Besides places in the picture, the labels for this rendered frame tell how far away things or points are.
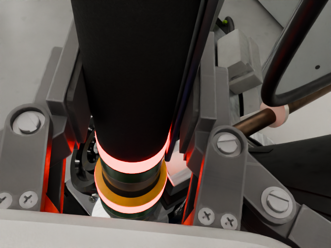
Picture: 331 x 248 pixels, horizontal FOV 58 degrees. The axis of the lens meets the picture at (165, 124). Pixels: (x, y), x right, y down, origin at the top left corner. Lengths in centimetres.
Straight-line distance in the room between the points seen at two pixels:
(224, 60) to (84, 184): 37
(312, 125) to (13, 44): 207
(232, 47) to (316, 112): 20
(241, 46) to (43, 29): 193
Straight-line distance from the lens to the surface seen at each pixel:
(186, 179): 21
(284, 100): 25
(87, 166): 38
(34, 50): 225
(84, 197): 48
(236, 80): 61
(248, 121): 25
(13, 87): 208
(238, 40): 61
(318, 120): 54
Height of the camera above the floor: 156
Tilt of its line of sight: 58 degrees down
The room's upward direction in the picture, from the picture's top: 12 degrees clockwise
